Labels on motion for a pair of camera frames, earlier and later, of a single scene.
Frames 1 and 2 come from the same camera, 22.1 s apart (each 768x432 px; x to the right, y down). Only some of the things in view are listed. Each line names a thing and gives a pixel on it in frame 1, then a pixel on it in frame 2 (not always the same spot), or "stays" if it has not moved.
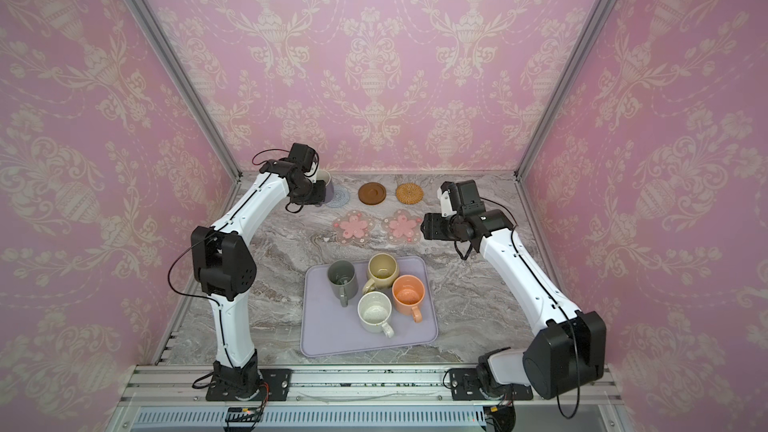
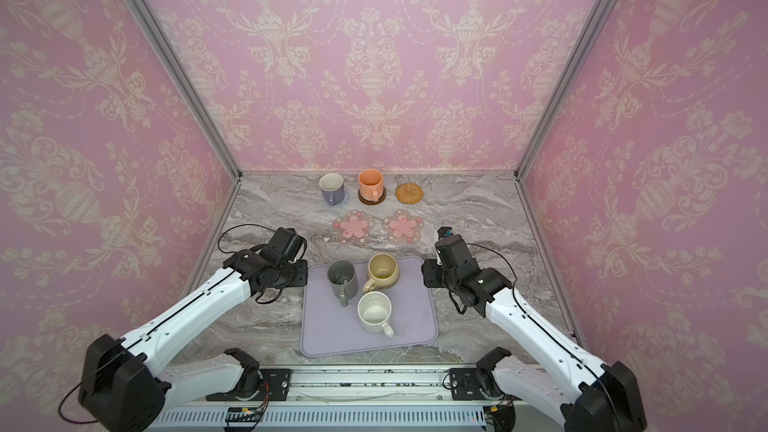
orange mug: [408, 292] -> [371, 184]
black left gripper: [318, 197] -> [303, 265]
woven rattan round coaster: [409, 193] stays
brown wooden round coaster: [372, 193] stays
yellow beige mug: [383, 269] stays
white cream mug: [374, 310] stays
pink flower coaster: [356, 226] stays
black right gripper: [432, 226] -> [430, 273]
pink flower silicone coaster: [402, 228] stays
